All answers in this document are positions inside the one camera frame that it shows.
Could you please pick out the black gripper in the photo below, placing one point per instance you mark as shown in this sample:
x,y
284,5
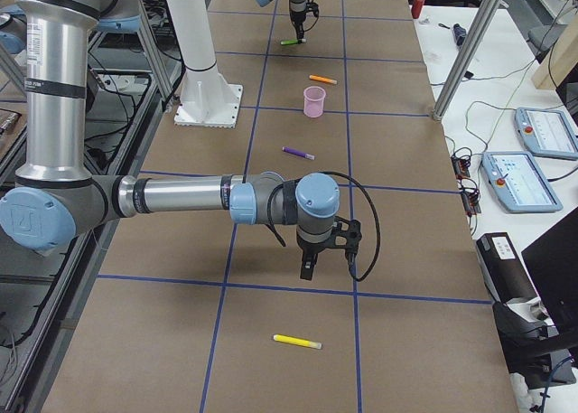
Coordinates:
x,y
312,247
296,18

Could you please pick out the green highlighter pen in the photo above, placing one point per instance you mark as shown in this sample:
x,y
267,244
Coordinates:
x,y
293,42

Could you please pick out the yellow highlighter pen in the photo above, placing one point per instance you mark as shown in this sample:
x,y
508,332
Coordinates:
x,y
295,341

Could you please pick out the orange highlighter pen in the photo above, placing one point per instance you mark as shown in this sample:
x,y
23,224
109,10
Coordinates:
x,y
322,79

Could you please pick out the pink mesh pen holder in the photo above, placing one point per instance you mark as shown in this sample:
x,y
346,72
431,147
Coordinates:
x,y
313,101

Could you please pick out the purple highlighter pen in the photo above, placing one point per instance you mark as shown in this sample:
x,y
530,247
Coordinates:
x,y
298,153

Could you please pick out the black box with label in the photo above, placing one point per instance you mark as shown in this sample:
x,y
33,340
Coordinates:
x,y
504,274

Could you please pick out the near teach pendant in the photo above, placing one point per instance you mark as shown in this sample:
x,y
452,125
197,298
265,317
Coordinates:
x,y
519,183

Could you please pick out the teach pendant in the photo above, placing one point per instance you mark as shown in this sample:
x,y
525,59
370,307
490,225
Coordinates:
x,y
546,133
519,183

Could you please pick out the black monitor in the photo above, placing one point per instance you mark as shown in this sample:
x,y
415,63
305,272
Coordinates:
x,y
551,261

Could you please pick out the far teach pendant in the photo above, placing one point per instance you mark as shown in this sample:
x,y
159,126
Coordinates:
x,y
546,133

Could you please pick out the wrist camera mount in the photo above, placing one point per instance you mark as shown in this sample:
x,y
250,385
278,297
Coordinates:
x,y
312,8
346,235

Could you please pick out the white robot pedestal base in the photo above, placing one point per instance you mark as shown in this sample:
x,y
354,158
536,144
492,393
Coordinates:
x,y
206,99

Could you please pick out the aluminium frame post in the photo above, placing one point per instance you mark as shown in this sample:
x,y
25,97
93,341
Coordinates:
x,y
479,26

